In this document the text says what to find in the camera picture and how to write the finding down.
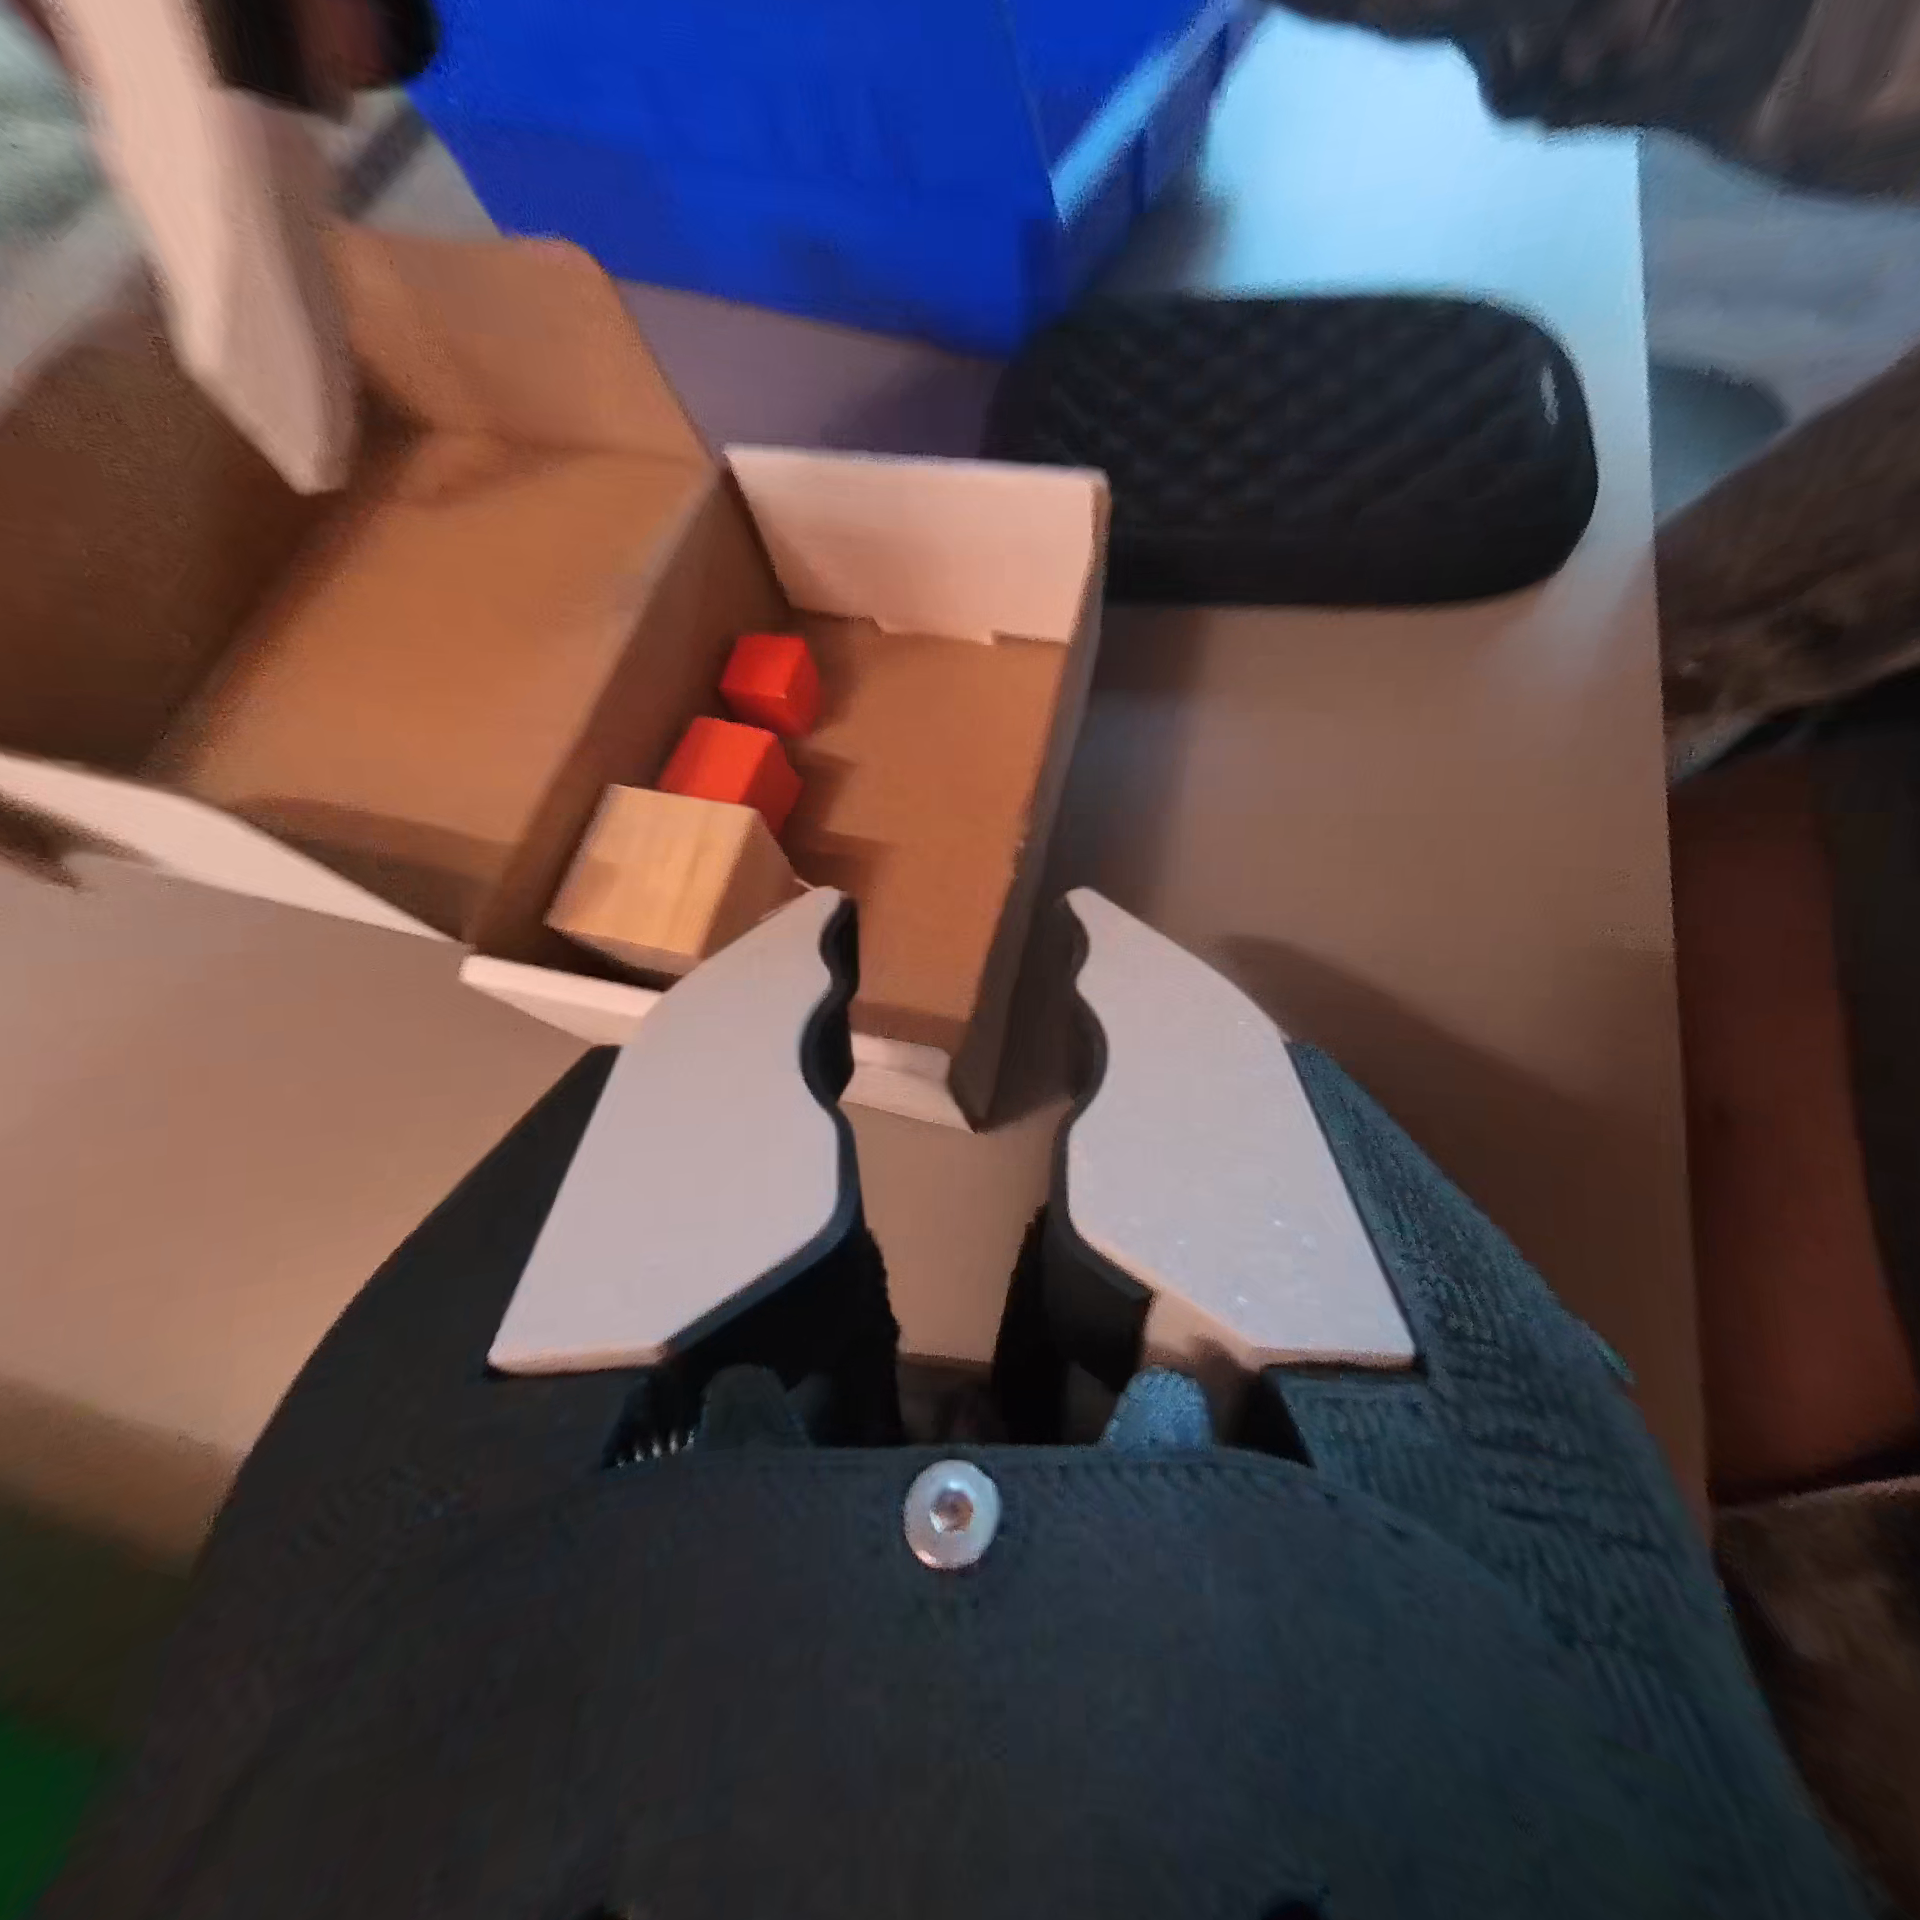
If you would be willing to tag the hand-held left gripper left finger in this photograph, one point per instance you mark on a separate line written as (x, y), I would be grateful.
(704, 1154)

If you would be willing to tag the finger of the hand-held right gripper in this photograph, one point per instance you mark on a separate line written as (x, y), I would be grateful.
(224, 253)

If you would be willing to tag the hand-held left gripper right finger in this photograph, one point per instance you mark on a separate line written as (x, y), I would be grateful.
(1215, 1170)

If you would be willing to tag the plain wooden block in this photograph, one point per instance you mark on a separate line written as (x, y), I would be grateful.
(662, 884)

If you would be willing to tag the medium red cube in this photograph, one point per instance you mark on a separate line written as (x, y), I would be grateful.
(728, 768)

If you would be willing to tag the white cardboard mailer box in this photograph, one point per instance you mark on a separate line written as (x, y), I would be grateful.
(375, 645)

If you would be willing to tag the small red cube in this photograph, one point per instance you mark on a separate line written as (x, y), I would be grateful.
(768, 681)

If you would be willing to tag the blue plastic bin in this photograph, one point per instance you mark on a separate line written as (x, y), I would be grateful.
(751, 148)

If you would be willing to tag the green plastic bin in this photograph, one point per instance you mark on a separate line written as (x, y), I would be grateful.
(36, 1798)

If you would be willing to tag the person's right forearm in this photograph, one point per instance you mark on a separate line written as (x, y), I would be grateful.
(1650, 75)

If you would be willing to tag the person's leg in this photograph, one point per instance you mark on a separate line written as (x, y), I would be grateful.
(1799, 1125)

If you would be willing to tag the black textured wrist rest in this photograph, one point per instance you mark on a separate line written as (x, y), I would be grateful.
(1306, 451)

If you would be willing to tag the person's mottled clothing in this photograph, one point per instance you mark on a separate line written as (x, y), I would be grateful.
(1799, 600)

